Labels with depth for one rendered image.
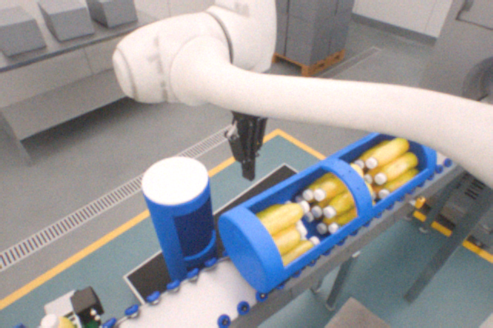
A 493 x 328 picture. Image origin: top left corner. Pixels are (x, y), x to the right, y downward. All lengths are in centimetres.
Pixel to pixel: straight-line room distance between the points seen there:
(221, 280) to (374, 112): 95
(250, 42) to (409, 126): 28
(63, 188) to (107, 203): 46
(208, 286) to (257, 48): 88
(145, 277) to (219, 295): 105
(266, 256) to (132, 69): 67
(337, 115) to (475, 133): 14
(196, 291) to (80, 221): 175
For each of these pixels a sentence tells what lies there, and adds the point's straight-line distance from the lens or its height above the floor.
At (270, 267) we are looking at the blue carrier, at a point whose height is 116.
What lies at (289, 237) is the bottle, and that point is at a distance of 108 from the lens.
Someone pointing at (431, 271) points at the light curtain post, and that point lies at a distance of 213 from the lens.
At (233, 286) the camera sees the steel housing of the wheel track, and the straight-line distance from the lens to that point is 123.
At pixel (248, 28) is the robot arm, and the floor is 183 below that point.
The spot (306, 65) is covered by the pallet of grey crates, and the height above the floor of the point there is 16.
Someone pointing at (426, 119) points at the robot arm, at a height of 181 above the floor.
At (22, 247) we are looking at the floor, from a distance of 289.
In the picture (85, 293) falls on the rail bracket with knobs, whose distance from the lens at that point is 125.
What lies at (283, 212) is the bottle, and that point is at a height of 119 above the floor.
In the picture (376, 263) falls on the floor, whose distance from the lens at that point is 250.
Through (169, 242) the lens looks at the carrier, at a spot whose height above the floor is 76.
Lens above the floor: 203
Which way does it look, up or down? 44 degrees down
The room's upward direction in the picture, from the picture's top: straight up
